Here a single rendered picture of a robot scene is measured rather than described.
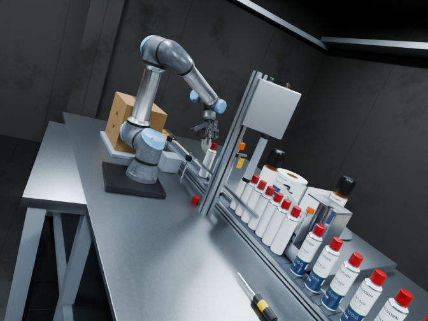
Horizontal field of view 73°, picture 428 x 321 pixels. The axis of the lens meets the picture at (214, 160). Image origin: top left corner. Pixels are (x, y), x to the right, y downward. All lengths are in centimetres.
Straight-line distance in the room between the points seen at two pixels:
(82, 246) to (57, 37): 265
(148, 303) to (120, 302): 7
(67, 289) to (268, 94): 123
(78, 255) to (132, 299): 64
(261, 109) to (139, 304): 78
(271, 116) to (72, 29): 284
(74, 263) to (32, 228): 31
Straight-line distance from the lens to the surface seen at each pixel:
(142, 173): 137
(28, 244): 131
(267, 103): 115
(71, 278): 154
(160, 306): 86
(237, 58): 410
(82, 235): 139
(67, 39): 366
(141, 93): 143
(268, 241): 122
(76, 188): 127
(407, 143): 373
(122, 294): 86
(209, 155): 158
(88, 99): 357
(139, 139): 139
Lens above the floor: 143
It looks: 16 degrees down
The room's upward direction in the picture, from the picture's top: 21 degrees clockwise
